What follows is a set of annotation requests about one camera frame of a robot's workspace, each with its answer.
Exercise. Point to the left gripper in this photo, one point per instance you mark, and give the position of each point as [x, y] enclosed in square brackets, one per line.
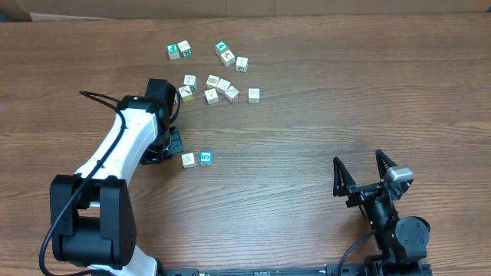
[176, 144]

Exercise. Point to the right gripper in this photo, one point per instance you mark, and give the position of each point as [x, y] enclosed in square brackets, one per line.
[344, 182]

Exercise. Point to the wooden block yellow side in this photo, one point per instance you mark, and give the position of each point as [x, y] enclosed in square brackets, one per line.
[186, 93]

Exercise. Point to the wooden block teal side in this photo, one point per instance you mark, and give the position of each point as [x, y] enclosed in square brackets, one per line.
[190, 81]

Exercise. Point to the wooden letter A block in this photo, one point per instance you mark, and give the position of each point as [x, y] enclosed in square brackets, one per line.
[188, 160]

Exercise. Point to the blue number five block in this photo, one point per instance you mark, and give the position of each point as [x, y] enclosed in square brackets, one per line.
[205, 158]

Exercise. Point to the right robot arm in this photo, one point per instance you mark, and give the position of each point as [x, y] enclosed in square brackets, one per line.
[402, 242]

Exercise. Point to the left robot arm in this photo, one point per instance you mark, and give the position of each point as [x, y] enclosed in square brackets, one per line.
[92, 221]

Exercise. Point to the wooden block red front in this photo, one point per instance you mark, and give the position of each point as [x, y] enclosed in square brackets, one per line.
[177, 98]

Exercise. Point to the green top wooden block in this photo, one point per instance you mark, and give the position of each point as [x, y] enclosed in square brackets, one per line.
[173, 51]

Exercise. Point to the wooden block bulb drawing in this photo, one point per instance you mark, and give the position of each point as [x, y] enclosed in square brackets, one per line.
[211, 96]

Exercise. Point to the wooden block green side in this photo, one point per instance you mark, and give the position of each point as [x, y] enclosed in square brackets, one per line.
[184, 49]

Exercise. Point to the wooden block brown drawing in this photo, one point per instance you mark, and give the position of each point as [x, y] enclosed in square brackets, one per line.
[212, 81]

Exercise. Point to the plain wooden block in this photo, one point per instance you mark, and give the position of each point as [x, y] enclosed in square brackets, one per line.
[222, 86]

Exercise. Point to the wooden block red edge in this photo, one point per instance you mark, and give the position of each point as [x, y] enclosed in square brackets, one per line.
[232, 94]

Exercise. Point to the wooden block red drawing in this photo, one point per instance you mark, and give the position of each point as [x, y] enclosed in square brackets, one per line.
[228, 58]

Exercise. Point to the green number four block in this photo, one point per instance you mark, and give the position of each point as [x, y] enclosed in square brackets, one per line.
[221, 47]

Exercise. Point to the wooden block red side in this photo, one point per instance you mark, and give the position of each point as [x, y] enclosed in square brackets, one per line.
[242, 64]

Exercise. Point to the wooden block rightmost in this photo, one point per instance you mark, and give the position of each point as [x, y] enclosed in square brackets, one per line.
[254, 95]

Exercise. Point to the cardboard sheet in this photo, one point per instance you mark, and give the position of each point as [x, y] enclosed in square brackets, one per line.
[35, 10]

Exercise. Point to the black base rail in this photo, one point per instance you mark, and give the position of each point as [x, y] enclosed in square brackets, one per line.
[329, 270]

